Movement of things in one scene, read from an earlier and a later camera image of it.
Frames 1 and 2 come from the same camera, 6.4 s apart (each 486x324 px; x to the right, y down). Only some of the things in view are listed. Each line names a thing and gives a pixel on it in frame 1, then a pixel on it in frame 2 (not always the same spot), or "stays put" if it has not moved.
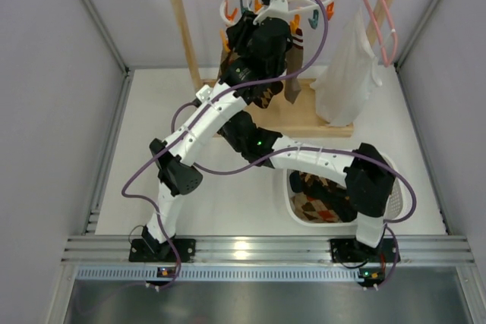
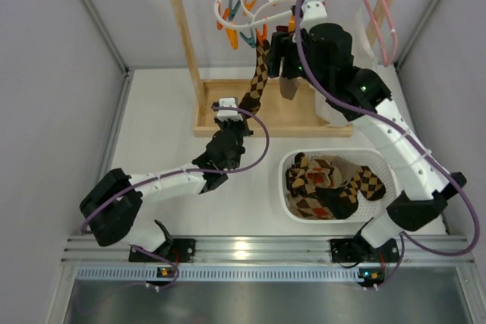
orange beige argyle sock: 314,209 stays put
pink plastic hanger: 390,17 stays put
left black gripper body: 237,36 → 233,126
